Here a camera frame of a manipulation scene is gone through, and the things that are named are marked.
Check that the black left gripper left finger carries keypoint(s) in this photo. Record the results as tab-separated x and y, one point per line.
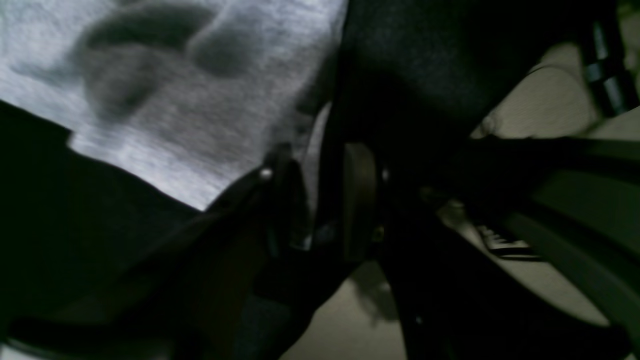
185	300

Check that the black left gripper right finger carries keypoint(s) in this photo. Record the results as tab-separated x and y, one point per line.
452	301

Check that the grey t-shirt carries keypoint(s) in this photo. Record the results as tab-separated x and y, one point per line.
187	95

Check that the black table cloth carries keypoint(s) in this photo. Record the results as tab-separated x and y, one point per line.
411	80

